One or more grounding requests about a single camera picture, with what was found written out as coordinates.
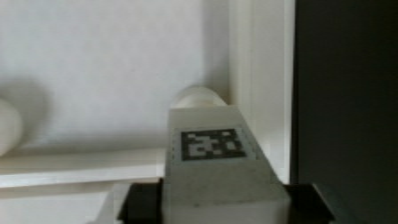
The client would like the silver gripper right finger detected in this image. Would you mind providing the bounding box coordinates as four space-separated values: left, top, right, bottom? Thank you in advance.
284 184 334 224

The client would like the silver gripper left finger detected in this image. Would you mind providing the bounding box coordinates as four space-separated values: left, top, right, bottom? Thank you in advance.
117 183 163 224

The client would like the white square tabletop part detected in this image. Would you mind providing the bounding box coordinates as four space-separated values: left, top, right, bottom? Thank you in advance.
0 0 295 224

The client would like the white leg with tag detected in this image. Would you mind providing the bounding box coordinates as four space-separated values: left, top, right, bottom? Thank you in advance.
162 87 291 224

